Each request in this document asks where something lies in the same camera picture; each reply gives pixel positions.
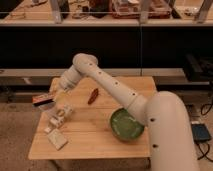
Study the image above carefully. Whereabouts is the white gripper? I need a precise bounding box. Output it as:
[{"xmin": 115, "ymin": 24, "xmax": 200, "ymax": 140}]
[{"xmin": 53, "ymin": 66, "xmax": 82, "ymax": 103}]

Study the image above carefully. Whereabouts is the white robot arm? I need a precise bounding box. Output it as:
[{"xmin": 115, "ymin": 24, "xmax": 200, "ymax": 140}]
[{"xmin": 56, "ymin": 53, "xmax": 200, "ymax": 171}]

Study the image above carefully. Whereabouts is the white plastic packet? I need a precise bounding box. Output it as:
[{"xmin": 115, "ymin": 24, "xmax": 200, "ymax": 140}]
[{"xmin": 49, "ymin": 105, "xmax": 73, "ymax": 128}]

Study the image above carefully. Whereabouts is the wooden table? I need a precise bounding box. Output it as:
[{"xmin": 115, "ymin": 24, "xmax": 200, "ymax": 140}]
[{"xmin": 28, "ymin": 78, "xmax": 150, "ymax": 160}]

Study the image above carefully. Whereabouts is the small brown object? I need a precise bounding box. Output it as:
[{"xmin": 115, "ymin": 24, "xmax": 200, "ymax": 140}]
[{"xmin": 88, "ymin": 88, "xmax": 99, "ymax": 105}]

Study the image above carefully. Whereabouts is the small white block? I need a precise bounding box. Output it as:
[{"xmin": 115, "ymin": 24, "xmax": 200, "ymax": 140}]
[{"xmin": 44, "ymin": 127, "xmax": 52, "ymax": 134}]

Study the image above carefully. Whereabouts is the green bowl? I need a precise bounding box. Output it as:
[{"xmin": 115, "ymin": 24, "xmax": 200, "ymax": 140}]
[{"xmin": 109, "ymin": 108, "xmax": 145, "ymax": 141}]

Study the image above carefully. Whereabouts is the background shelf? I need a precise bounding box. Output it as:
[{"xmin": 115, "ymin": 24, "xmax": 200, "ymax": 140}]
[{"xmin": 0, "ymin": 0, "xmax": 213, "ymax": 27}]

